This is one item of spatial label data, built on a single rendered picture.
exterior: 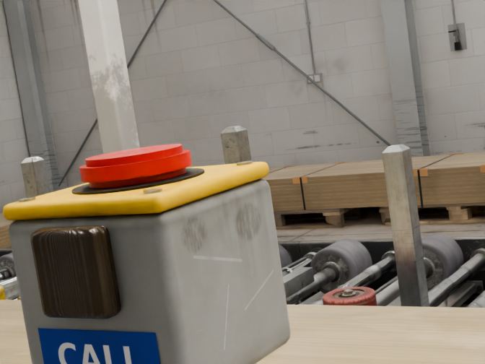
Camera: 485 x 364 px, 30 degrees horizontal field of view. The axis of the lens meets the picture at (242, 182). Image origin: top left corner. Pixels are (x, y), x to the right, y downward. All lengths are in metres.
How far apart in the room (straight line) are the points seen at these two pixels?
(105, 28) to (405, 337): 0.75
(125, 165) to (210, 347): 0.07
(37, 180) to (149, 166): 1.60
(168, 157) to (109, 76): 1.26
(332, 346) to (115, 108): 0.62
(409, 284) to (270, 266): 1.16
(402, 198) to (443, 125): 6.44
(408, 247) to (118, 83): 0.56
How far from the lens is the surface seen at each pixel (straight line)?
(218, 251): 0.31
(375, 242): 2.08
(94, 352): 0.31
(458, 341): 1.14
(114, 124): 1.57
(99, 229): 0.29
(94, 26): 1.58
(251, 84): 8.65
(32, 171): 1.90
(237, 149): 1.58
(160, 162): 0.31
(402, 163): 1.45
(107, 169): 0.31
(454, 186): 6.52
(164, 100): 9.24
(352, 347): 1.15
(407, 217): 1.46
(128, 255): 0.29
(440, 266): 1.92
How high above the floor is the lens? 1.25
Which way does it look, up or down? 7 degrees down
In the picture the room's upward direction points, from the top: 8 degrees counter-clockwise
